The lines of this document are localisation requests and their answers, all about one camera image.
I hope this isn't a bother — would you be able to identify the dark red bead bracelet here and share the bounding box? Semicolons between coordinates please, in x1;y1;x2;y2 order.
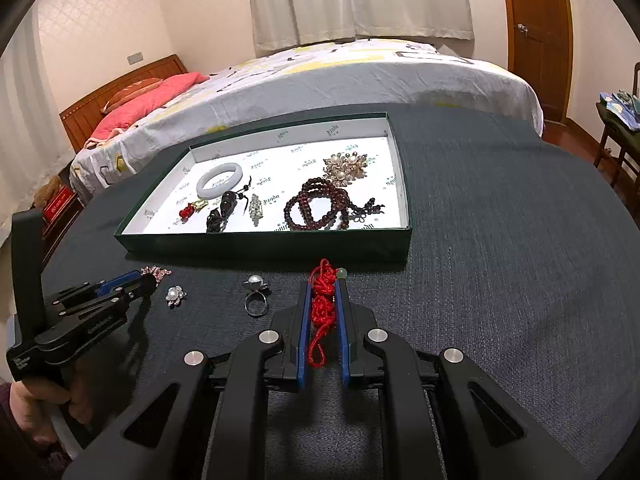
282;175;386;232

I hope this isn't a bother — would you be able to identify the bed with patterned sheet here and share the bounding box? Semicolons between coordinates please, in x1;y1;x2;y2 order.
70;39;544;203

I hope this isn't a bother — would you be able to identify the silver pearl ring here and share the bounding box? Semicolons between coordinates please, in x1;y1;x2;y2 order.
242;274;272;319

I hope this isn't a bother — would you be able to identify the grey striped curtain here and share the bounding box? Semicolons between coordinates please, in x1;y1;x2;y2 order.
250;0;474;55

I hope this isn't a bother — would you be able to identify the dark wooden chair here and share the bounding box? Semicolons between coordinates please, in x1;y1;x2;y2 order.
593;62;640;197

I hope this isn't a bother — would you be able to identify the brown plush toy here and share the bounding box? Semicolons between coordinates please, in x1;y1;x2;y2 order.
34;176;63;209

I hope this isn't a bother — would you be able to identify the red tassel gold charm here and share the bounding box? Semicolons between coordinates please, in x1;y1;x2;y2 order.
179;200;208;222

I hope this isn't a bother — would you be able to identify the white jade bangle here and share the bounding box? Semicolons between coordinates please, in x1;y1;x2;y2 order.
196;162;243;200

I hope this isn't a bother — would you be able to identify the wall socket above headboard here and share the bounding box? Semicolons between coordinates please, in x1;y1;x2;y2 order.
127;52;143;65

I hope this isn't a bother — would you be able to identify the pink pillow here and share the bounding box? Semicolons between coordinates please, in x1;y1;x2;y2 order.
84;72;209;150

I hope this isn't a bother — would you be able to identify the pile of clothes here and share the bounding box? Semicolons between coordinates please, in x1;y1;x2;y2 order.
599;90;640;133

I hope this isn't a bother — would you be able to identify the red knot gold charm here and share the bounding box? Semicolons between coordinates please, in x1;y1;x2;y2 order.
306;259;338;368

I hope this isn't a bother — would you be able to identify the dark green shallow box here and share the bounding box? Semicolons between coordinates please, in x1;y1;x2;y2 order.
115;112;412;266

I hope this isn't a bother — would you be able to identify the wooden nightstand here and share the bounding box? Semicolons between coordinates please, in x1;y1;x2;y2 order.
42;166;84;266

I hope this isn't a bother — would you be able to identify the rose gold crystal brooch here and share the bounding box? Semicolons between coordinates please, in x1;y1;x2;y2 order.
140;266;172;285

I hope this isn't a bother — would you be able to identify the white pearl flower brooch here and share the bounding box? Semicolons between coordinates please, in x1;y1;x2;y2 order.
165;285;186;309

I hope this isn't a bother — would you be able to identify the wooden headboard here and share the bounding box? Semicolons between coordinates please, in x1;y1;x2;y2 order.
58;53;189;154

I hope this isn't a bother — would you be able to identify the orange patterned pillow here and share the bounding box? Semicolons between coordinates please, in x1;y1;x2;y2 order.
101;78;163;115

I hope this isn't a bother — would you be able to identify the person's left hand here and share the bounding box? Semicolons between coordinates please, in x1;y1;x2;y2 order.
9;373;94;445

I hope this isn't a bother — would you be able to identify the pearl cluster brooch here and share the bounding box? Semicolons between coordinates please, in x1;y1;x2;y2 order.
323;152;368;188

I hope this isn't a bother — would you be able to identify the dark grey table cloth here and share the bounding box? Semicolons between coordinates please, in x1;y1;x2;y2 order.
42;105;639;479

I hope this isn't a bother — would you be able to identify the silver crystal leaf brooch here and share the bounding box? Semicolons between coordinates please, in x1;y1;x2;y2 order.
248;194;264;226

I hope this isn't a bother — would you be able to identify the brown wooden door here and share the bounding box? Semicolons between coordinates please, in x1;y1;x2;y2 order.
506;0;573;122

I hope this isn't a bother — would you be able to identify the red box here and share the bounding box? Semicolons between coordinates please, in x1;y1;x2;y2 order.
42;185;75;223

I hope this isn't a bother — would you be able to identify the left side curtain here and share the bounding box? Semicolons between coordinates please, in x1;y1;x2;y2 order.
0;10;75;240

